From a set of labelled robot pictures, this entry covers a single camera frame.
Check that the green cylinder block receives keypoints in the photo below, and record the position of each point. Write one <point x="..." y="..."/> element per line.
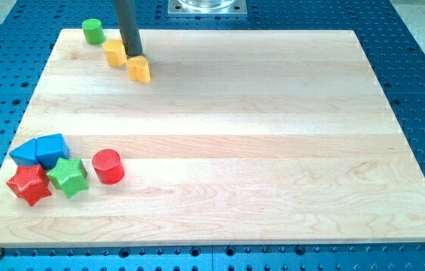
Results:
<point x="93" y="31"/>

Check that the wooden board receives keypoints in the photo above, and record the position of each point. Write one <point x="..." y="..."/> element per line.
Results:
<point x="240" y="137"/>

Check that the yellow heart block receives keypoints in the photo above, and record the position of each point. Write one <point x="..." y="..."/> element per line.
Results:
<point x="138" y="69"/>

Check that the red cylinder block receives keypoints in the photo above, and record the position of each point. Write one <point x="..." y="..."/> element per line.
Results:
<point x="108" y="166"/>

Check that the yellow hexagon block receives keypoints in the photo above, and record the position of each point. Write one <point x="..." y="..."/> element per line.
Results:
<point x="115" y="53"/>

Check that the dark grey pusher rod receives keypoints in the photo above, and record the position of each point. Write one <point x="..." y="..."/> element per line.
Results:
<point x="128" y="26"/>

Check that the green star block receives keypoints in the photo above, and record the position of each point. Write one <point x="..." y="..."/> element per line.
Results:
<point x="69" y="176"/>

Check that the blue cube block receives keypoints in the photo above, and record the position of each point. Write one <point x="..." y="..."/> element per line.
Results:
<point x="50" y="148"/>

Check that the red star block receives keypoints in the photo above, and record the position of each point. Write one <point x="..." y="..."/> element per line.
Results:
<point x="30" y="183"/>

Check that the blue triangle block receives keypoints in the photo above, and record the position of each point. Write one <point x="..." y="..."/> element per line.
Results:
<point x="25" y="154"/>

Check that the blue perforated table plate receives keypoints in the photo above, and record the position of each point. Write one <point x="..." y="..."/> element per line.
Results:
<point x="28" y="31"/>

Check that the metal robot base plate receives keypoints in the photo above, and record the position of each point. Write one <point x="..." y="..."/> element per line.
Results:
<point x="206" y="8"/>

